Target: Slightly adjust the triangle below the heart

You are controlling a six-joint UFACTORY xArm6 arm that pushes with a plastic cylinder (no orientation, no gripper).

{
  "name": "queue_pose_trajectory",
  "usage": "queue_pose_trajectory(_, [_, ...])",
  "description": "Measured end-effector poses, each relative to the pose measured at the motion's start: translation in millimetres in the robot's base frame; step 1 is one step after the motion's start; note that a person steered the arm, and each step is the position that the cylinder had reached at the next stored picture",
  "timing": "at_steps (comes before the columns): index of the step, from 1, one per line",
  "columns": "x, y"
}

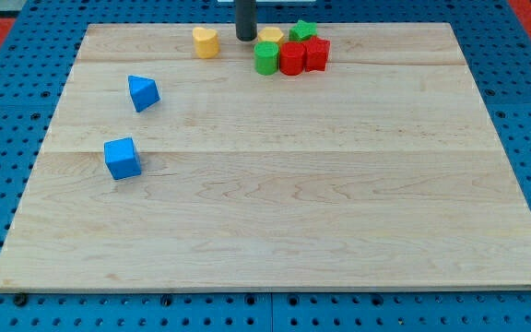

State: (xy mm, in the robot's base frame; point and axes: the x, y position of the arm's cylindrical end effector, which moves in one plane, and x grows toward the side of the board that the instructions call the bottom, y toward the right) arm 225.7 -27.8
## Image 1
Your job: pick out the yellow heart block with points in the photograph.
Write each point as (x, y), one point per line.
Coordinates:
(205, 42)

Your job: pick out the blue triangle block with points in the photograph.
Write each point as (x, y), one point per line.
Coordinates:
(143, 91)

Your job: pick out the light wooden board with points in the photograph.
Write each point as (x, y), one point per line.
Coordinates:
(382, 173)

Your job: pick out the green cylinder block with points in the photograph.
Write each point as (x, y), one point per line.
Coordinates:
(266, 54)

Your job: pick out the red cylinder block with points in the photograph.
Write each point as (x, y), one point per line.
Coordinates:
(292, 58)

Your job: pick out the red star block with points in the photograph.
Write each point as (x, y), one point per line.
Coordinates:
(317, 53)

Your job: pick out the yellow hexagon block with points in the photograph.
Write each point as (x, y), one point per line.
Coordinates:
(271, 34)

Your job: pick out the green star block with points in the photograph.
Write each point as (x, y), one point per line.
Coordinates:
(302, 31)

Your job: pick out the blue cube block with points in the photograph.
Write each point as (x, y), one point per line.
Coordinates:
(121, 158)

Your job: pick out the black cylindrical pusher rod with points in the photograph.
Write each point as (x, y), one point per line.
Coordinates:
(245, 20)

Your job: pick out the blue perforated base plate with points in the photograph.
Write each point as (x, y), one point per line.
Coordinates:
(35, 61)

